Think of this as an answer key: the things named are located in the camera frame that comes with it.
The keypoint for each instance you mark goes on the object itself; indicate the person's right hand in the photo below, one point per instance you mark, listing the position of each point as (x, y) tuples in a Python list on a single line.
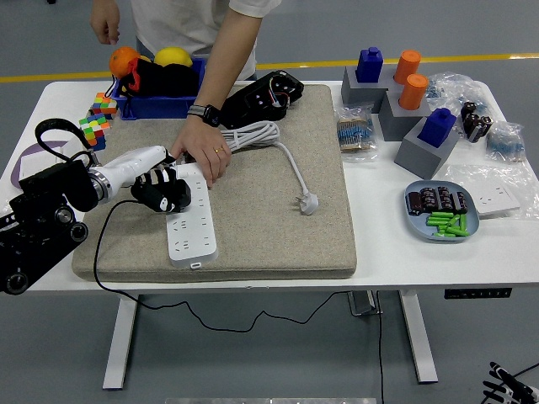
[(105, 21)]

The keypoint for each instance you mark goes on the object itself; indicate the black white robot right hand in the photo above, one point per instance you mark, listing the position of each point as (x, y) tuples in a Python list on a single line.
[(509, 385)]

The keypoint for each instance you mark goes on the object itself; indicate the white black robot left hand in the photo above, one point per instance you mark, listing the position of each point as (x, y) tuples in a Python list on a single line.
[(139, 164)]

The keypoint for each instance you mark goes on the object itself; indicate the person's left hand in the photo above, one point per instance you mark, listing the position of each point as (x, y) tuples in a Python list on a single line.
[(206, 145)]

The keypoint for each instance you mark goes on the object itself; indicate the black plug adapter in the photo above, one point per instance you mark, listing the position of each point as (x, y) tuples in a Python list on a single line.
[(183, 193)]

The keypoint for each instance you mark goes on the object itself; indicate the white power strip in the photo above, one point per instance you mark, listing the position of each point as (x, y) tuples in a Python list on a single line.
[(191, 235)]

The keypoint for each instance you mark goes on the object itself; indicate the person's left forearm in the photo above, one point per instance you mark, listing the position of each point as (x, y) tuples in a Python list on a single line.
[(223, 67)]

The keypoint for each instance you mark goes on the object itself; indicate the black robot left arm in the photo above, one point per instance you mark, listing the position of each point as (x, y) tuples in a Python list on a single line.
[(46, 189)]

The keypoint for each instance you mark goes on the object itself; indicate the black wristwatch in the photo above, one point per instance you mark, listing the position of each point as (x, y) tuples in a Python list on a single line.
[(210, 114)]

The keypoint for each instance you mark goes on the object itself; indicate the orange fruit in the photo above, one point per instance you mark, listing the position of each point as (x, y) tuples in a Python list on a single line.
[(122, 61)]

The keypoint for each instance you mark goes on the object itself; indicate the blue plastic bin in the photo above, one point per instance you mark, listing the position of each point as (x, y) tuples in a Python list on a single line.
[(156, 108)]

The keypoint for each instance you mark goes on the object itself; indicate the black pouch with red trim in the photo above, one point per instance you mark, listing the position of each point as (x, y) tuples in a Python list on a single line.
[(168, 82)]

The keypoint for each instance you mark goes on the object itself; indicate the person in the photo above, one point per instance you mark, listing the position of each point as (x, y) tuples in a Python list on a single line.
[(181, 25)]

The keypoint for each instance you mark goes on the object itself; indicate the yellow lemon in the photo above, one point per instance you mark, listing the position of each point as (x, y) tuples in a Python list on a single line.
[(172, 56)]

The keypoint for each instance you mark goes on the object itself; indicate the black table control panel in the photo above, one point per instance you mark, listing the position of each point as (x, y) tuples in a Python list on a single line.
[(478, 293)]

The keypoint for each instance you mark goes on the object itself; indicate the white table leg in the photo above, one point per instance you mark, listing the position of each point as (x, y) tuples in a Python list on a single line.
[(120, 345), (419, 336)]

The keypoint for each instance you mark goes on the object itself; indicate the grey-brown mat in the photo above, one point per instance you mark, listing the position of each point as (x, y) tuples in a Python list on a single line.
[(273, 235)]

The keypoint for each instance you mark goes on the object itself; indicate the purple tray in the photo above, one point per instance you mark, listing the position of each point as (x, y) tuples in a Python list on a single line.
[(15, 172)]

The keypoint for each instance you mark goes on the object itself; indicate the bag of striped resistors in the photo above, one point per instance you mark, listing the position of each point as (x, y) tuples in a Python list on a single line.
[(355, 134)]

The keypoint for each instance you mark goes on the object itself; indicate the grey block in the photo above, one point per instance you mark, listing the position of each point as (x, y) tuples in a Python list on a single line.
[(417, 160), (396, 124), (358, 94)]

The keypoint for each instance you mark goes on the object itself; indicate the green battery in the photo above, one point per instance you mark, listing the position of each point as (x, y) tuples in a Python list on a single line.
[(445, 234), (452, 221), (438, 220), (441, 215), (458, 231), (463, 223)]

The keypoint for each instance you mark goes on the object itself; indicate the blue peg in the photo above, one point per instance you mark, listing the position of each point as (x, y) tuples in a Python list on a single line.
[(436, 128), (368, 67)]

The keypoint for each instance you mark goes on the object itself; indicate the blue-grey plate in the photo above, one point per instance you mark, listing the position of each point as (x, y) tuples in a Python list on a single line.
[(417, 227)]

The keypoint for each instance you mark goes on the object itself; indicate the dark brown capacitor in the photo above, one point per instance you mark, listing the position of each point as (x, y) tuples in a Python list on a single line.
[(429, 198), (460, 202), (414, 203), (444, 198)]

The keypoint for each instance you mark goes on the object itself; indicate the orange cylinder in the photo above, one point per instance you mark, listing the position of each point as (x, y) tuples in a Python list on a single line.
[(413, 92), (407, 67)]

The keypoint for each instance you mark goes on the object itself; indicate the clear plastic bag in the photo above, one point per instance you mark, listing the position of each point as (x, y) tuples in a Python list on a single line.
[(463, 174)]

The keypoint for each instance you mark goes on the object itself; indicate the clear bag of blue resistors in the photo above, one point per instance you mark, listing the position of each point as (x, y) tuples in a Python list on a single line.
[(505, 145), (455, 90)]

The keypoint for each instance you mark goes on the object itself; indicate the black capacitor bundle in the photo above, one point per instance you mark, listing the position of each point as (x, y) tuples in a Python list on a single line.
[(476, 124)]

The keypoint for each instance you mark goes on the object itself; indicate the metal bracket under table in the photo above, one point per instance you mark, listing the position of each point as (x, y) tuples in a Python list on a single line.
[(364, 305)]

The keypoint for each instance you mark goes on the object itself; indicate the white wall socket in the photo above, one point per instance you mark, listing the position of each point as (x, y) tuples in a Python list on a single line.
[(497, 201)]

